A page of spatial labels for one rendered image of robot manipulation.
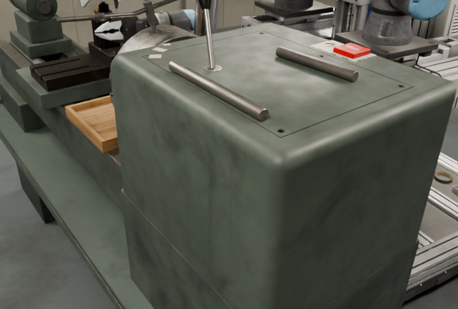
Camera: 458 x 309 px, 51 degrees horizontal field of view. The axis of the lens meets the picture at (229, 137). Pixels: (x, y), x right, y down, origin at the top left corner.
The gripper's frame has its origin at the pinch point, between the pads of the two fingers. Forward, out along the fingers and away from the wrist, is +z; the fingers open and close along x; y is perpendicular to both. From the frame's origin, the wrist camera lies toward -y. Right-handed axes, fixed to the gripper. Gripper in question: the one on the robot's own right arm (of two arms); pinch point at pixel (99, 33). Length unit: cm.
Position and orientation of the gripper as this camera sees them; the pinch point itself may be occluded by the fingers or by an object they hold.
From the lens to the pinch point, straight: 165.1
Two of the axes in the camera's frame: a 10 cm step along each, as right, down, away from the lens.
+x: -0.6, -9.3, -3.7
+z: -8.8, 2.2, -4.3
